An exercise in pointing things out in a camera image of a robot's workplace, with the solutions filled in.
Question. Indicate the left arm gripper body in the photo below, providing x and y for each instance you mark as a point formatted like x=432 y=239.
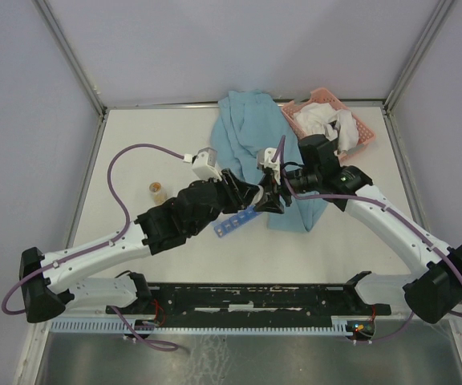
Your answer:
x=219 y=206

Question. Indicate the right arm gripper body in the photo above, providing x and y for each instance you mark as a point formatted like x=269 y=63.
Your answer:
x=303 y=180

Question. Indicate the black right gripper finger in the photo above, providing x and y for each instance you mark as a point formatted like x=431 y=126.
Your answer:
x=269 y=204
x=271 y=189

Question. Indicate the white cap pill bottle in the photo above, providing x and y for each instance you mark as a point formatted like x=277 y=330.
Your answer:
x=260 y=197

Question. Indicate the blue weekly pill organizer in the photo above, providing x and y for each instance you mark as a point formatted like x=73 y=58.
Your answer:
x=227 y=226

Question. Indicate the amber pill bottle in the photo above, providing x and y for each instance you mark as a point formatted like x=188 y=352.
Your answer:
x=158 y=193

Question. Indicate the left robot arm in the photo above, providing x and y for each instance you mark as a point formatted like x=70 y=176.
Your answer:
x=49 y=279

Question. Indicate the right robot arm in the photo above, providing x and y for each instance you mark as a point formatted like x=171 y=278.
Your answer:
x=433 y=286

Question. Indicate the light blue cloth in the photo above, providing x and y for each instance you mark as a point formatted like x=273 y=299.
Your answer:
x=249 y=122

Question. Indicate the white crumpled cloth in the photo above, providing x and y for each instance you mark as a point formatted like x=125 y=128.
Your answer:
x=322 y=119

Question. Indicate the pink perforated plastic basket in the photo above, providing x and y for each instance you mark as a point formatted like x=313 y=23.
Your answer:
x=322 y=95

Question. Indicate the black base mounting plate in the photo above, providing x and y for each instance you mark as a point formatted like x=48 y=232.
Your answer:
x=212 y=304

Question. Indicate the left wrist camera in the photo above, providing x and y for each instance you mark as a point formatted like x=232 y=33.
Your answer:
x=204 y=164

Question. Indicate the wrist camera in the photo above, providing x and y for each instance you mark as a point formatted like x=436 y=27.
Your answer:
x=204 y=164
x=268 y=162

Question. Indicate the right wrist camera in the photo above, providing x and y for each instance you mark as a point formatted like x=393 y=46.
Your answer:
x=268 y=162

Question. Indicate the white cable duct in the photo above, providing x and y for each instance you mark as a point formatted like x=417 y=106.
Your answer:
x=116 y=326

